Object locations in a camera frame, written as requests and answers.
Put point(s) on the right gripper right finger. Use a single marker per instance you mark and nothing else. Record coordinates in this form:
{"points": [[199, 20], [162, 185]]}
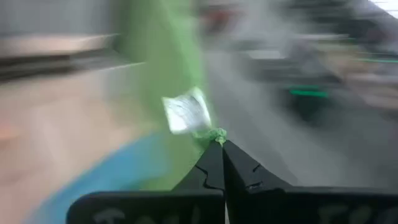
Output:
{"points": [[245, 177]]}

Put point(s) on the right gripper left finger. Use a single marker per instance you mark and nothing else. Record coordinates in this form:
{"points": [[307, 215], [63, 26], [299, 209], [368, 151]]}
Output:
{"points": [[205, 177]]}

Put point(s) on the green towel with white tag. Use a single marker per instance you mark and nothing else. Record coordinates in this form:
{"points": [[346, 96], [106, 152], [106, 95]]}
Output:
{"points": [[161, 46]]}

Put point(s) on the light blue microfiber towel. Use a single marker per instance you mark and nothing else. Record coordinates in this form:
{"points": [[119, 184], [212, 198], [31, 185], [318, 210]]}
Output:
{"points": [[109, 174]]}

